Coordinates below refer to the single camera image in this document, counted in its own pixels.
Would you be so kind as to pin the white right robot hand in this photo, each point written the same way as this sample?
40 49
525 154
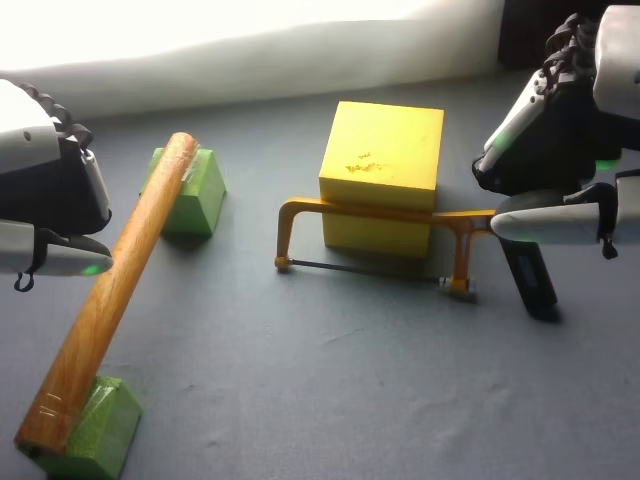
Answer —
615 60

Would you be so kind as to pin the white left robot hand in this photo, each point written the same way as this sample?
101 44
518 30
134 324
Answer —
25 135

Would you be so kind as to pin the wooden rod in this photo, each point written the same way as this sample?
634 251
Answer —
115 280

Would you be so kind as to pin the dark board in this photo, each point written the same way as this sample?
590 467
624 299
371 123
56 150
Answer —
525 35

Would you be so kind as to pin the green block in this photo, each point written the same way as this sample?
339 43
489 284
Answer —
200 205
105 435

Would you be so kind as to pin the white backdrop sheet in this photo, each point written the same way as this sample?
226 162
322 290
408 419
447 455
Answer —
250 60

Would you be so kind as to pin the yellow block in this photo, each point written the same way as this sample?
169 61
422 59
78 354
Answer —
385 145

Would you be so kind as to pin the grey table cloth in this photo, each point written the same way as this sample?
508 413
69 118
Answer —
320 375

